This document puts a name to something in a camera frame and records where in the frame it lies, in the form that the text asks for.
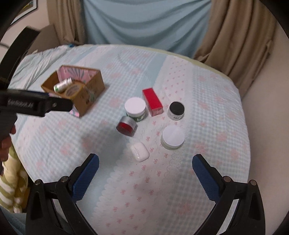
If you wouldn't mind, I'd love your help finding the beige headboard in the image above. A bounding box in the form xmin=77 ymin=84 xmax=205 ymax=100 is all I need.
xmin=29 ymin=24 xmax=61 ymax=55

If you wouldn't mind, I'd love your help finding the white earbuds case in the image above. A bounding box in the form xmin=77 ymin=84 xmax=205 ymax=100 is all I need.
xmin=130 ymin=142 xmax=150 ymax=162

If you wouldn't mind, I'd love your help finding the pale green mattress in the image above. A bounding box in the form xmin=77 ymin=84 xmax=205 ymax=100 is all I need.
xmin=126 ymin=45 xmax=243 ymax=97

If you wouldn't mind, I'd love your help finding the beige curtain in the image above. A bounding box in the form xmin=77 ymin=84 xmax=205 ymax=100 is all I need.
xmin=46 ymin=0 xmax=87 ymax=46
xmin=194 ymin=0 xmax=277 ymax=95

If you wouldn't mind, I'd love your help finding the red jar white lid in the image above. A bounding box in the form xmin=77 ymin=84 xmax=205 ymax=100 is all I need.
xmin=116 ymin=116 xmax=137 ymax=137

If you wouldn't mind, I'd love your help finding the brown tape roll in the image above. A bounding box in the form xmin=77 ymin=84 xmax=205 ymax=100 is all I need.
xmin=64 ymin=82 xmax=86 ymax=98

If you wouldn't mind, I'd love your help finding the floral lined cardboard box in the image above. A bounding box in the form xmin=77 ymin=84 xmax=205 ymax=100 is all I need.
xmin=41 ymin=65 xmax=105 ymax=118

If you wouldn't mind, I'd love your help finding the crumpled pale blue quilt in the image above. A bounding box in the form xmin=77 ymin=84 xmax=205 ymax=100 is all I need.
xmin=10 ymin=45 xmax=77 ymax=95

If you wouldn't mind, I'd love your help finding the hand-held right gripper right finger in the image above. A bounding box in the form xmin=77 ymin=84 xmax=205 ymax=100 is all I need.
xmin=192 ymin=154 xmax=266 ymax=235

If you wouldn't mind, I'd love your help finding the blue curtain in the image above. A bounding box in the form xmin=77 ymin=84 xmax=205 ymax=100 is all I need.
xmin=82 ymin=0 xmax=211 ymax=58

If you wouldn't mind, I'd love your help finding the red rectangular box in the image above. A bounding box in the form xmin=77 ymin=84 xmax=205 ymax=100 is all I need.
xmin=142 ymin=88 xmax=163 ymax=117

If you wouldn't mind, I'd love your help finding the large white lid jar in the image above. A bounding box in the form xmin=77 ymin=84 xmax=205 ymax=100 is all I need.
xmin=160 ymin=126 xmax=185 ymax=150

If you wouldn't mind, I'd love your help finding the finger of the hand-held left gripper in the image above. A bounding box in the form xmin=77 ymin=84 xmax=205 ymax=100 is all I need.
xmin=44 ymin=92 xmax=74 ymax=113

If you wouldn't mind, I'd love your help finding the wall poster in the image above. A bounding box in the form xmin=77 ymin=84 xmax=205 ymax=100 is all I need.
xmin=10 ymin=0 xmax=38 ymax=25

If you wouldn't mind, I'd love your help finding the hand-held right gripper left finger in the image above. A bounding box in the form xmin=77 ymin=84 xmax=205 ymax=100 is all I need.
xmin=25 ymin=153 xmax=100 ymax=235

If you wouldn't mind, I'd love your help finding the person's left hand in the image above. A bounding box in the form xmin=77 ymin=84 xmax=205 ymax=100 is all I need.
xmin=0 ymin=124 xmax=17 ymax=169

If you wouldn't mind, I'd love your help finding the small bottle with green label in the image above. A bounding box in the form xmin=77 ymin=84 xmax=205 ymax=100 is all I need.
xmin=53 ymin=77 xmax=73 ymax=92

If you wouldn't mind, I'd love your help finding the large white round lid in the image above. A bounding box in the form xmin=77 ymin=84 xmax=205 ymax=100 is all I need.
xmin=125 ymin=97 xmax=146 ymax=122

